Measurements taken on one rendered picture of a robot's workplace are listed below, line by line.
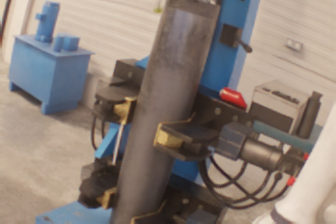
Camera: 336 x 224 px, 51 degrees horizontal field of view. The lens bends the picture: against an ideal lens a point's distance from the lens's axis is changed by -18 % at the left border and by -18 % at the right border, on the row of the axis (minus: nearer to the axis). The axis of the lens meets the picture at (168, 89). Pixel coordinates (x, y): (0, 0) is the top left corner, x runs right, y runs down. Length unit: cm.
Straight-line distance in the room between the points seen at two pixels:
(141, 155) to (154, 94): 26
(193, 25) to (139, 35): 257
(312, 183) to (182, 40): 81
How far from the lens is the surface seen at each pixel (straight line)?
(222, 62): 197
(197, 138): 148
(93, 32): 442
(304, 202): 101
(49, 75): 387
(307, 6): 349
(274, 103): 168
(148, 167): 166
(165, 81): 155
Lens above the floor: 149
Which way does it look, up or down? 14 degrees down
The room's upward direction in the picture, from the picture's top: 16 degrees clockwise
